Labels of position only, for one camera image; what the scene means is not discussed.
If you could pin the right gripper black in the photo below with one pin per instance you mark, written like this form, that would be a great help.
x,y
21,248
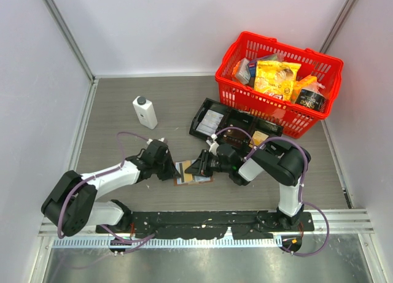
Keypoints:
x,y
200,167

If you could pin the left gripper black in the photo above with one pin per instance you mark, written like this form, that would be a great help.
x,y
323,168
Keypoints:
x,y
172,172

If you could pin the brown leather card holder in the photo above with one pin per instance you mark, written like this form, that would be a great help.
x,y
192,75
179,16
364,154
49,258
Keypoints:
x,y
193,183

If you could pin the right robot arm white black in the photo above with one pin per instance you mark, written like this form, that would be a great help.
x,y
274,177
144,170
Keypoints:
x,y
284,160

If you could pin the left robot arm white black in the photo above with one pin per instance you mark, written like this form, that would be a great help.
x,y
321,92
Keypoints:
x,y
73,203

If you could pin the card with black stripe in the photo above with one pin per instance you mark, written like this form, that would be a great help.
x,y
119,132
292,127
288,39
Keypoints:
x,y
184,177

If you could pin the white cards stack in tray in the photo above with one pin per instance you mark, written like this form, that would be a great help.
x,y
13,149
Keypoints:
x,y
210,122

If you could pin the brown cards stack in tray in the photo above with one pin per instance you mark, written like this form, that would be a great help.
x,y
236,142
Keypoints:
x,y
236,137

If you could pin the yellow cards stack in tray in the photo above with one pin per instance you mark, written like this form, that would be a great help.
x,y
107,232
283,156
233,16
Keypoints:
x,y
257,138

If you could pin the black compartment tray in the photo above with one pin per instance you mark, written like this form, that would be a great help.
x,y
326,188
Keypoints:
x,y
235,118

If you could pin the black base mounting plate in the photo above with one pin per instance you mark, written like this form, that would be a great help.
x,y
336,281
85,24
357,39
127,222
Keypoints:
x,y
207,225

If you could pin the white bottle grey cap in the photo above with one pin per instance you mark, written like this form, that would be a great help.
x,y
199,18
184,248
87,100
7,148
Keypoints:
x,y
145,112

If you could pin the grey carton box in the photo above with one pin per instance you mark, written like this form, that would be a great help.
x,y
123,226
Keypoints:
x,y
240,72

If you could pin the red plastic shopping basket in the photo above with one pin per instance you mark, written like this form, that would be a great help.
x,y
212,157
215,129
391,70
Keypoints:
x,y
295,119

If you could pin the yellow snack bag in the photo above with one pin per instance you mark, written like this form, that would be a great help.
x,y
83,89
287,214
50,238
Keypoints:
x,y
275,78

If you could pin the orange snack packet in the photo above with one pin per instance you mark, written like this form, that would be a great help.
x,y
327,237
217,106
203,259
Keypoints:
x,y
298,85

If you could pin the black round can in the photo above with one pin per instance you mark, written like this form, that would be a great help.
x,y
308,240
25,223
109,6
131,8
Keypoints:
x,y
311,100

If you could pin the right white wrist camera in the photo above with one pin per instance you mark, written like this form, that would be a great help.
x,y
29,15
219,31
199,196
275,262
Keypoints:
x,y
212,142

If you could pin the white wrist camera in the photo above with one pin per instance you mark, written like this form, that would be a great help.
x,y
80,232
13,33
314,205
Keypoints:
x,y
164,140
212,142

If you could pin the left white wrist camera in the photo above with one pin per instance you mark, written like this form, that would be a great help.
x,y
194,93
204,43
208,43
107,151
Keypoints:
x,y
164,140

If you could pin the white slotted cable duct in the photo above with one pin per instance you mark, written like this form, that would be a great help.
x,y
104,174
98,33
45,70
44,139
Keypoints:
x,y
110,242

